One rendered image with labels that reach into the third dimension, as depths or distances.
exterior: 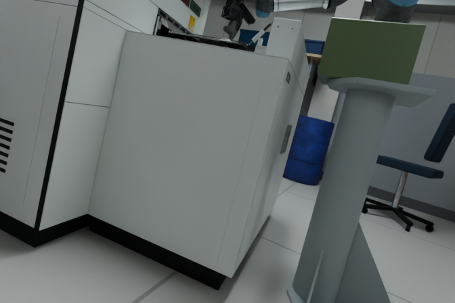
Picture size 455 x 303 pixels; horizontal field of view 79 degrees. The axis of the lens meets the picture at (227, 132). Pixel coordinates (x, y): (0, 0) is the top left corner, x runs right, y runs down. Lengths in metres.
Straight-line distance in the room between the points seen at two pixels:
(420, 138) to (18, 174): 3.82
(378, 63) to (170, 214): 0.87
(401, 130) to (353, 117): 2.94
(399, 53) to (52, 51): 1.11
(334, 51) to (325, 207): 0.55
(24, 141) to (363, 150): 1.15
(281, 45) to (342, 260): 0.78
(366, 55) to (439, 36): 3.21
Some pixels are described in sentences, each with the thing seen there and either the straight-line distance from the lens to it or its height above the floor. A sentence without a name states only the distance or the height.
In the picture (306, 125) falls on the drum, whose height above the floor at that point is 0.66.
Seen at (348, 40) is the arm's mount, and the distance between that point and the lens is 1.07.
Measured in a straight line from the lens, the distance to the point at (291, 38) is 0.98.
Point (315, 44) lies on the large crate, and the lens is 3.50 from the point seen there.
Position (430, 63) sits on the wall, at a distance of 4.14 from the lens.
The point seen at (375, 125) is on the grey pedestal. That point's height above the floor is 0.69.
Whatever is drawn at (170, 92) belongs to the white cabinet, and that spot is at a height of 0.63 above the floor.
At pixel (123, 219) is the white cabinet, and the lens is 1.16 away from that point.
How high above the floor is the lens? 0.62
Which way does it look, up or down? 5 degrees down
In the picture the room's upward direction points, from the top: 14 degrees clockwise
